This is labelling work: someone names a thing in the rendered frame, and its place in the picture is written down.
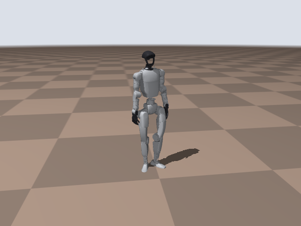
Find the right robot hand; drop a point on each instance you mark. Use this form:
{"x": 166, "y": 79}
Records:
{"x": 134, "y": 118}

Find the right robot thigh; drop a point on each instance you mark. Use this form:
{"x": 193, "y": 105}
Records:
{"x": 144, "y": 123}

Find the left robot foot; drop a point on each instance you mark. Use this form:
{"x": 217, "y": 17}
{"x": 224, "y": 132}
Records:
{"x": 158, "y": 164}

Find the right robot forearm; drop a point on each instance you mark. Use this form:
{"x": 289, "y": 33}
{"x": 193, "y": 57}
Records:
{"x": 135, "y": 103}

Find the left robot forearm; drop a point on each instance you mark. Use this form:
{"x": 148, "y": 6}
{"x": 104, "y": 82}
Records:
{"x": 164, "y": 98}

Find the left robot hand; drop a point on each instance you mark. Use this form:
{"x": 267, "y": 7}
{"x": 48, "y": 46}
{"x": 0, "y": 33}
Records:
{"x": 166, "y": 110}

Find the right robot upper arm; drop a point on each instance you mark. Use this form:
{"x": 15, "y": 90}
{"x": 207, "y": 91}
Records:
{"x": 136, "y": 84}

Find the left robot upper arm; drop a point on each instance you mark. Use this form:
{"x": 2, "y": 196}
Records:
{"x": 162, "y": 88}

